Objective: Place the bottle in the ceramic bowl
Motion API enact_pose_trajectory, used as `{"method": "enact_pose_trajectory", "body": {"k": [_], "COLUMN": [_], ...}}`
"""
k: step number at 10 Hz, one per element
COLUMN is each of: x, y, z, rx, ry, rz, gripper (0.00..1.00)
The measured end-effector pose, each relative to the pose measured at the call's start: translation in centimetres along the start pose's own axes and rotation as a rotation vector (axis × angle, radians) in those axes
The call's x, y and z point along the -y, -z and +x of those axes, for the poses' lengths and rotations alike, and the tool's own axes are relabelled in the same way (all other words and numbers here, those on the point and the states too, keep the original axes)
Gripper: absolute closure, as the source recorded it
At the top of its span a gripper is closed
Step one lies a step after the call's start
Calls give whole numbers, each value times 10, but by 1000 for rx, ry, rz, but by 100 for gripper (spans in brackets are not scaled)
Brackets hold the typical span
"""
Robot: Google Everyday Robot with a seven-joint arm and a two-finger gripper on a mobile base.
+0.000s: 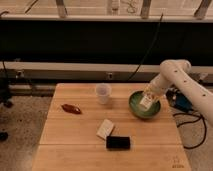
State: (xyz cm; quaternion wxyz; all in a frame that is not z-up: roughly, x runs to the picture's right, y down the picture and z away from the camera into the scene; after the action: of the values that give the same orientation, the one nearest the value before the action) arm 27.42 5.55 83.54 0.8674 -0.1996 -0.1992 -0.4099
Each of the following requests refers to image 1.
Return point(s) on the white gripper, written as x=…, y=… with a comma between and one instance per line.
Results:
x=159, y=85

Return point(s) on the small labelled bottle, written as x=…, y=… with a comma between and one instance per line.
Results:
x=147, y=100

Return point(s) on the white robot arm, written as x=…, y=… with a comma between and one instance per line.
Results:
x=175, y=72

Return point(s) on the green ceramic bowl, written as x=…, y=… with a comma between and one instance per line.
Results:
x=135, y=108

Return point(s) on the blue device on floor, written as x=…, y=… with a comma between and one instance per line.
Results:
x=177, y=100

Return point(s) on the clear plastic cup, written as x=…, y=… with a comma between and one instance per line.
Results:
x=103, y=92

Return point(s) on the black rectangular box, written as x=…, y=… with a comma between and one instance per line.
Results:
x=117, y=142

